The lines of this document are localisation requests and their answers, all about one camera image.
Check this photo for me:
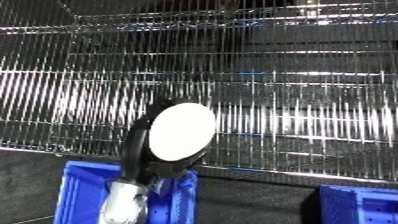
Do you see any white paper cup green band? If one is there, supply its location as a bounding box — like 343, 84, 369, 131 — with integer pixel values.
147, 102, 219, 163

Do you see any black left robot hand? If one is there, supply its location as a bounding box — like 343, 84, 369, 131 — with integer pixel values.
119, 98, 207, 186

